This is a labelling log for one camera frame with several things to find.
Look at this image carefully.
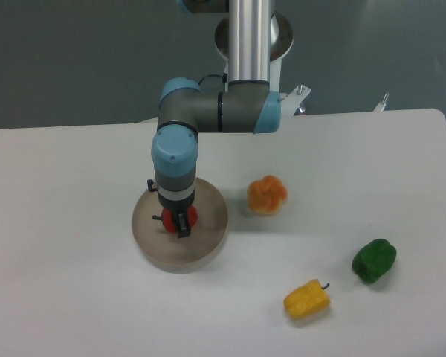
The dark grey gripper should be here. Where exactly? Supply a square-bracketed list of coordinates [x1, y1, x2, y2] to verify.
[146, 178, 195, 239]

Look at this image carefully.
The red toy pepper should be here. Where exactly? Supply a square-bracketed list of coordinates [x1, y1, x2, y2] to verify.
[152, 205, 198, 233]

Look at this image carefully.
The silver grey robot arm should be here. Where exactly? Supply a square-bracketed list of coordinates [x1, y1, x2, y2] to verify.
[148, 0, 281, 238]

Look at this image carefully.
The beige round plate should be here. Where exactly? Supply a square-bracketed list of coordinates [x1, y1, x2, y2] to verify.
[132, 178, 228, 273]

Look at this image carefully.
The yellow toy pepper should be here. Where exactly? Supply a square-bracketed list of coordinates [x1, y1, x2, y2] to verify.
[283, 279, 331, 320]

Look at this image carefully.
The green toy pepper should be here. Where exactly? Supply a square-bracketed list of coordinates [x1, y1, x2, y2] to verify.
[352, 239, 397, 284]

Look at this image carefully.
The orange knotted bread roll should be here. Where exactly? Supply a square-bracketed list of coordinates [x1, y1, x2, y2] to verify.
[247, 175, 288, 216]

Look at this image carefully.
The black cable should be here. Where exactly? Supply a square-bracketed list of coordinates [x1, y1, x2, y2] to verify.
[197, 73, 230, 89]

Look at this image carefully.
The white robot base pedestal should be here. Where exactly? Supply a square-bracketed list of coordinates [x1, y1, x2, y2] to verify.
[137, 10, 391, 124]

